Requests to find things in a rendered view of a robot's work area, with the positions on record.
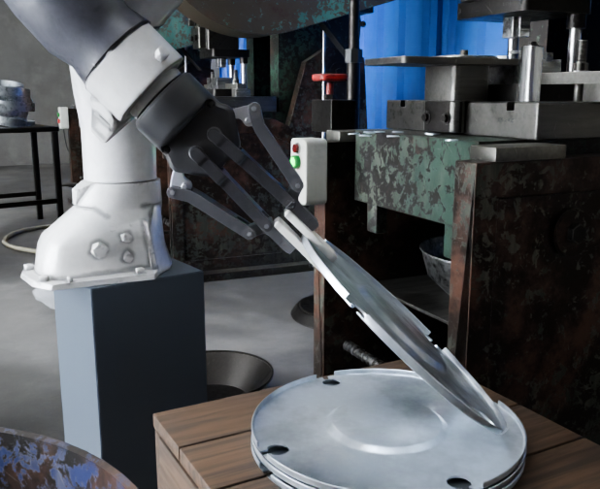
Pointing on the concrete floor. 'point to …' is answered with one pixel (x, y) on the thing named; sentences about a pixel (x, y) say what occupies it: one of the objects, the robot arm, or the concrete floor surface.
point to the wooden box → (241, 420)
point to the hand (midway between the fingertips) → (305, 239)
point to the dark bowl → (235, 374)
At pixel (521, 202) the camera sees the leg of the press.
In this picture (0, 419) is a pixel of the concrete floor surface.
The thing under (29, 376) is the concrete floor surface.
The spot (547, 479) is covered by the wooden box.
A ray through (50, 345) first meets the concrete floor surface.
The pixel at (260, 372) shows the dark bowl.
